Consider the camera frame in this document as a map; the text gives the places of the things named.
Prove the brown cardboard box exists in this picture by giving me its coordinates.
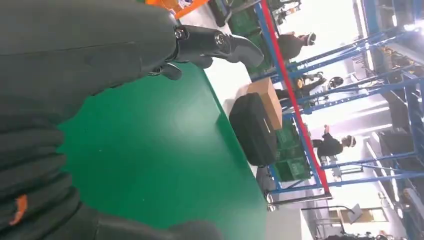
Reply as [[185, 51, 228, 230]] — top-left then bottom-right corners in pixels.
[[246, 77, 283, 131]]

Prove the orange plastic crate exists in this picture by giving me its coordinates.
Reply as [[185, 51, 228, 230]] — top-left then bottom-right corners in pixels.
[[145, 0, 210, 20]]

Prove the blue metal rack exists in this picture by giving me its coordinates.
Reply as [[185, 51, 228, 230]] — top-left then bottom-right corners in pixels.
[[251, 0, 424, 197]]

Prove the white table with metal legs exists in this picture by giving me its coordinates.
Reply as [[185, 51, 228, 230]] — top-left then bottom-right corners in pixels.
[[264, 193, 334, 240]]

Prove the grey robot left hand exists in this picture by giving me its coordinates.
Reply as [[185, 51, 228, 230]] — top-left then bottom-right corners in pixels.
[[0, 0, 265, 240]]

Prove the long white table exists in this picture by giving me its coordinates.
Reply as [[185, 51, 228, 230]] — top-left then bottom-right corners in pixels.
[[178, 4, 270, 186]]

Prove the green mat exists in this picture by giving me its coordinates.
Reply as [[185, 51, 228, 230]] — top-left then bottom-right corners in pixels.
[[57, 62, 268, 240]]

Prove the red metal beam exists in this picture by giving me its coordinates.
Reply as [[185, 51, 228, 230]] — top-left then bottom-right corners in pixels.
[[259, 0, 332, 194]]

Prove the black carrying case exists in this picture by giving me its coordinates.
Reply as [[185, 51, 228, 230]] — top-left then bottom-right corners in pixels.
[[229, 92, 278, 168]]

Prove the green plastic crate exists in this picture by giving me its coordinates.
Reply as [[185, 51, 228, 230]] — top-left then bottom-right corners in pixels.
[[227, 6, 276, 76], [273, 117, 313, 183]]

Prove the person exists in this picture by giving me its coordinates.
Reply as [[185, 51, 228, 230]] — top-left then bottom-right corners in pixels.
[[277, 31, 318, 62], [311, 125, 358, 160], [293, 71, 345, 100]]

